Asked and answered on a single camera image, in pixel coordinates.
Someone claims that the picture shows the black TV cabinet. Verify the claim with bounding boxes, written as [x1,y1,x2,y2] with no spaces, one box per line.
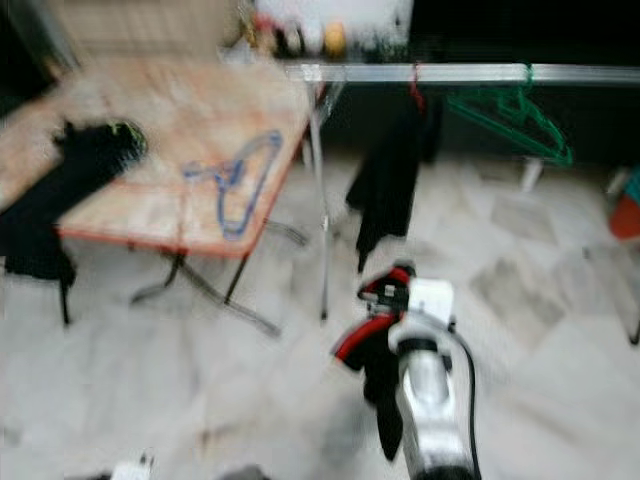
[320,30,640,166]

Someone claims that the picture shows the black jacket red stripe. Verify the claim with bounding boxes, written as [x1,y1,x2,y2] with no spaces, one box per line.
[330,262,419,461]

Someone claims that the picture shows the orange egg figurine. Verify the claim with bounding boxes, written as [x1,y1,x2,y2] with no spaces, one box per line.
[322,22,346,56]

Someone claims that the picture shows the red plastic hanger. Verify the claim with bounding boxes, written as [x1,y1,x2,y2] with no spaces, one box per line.
[408,62,428,111]

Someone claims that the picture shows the blue plastic hanger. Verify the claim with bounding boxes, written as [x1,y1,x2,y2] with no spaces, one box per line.
[182,130,284,241]

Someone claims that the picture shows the green plastic hanger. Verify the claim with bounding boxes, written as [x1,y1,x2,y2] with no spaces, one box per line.
[445,65,576,166]

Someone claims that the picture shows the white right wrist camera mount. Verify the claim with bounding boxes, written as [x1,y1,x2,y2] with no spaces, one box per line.
[400,278,456,331]

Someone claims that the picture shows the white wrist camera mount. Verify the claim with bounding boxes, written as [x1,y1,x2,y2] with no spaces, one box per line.
[110,455,156,480]
[400,278,456,331]

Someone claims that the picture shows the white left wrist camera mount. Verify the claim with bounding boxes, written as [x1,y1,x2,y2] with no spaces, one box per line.
[110,455,156,480]

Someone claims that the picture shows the black flat television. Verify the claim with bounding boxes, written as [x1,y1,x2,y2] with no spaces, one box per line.
[410,0,640,63]

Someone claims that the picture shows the silver metal clothes rack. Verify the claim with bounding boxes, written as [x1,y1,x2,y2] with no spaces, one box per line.
[285,62,640,346]

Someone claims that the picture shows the black T-shirt green print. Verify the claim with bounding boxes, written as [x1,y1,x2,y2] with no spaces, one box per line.
[0,118,146,286]
[345,95,443,273]

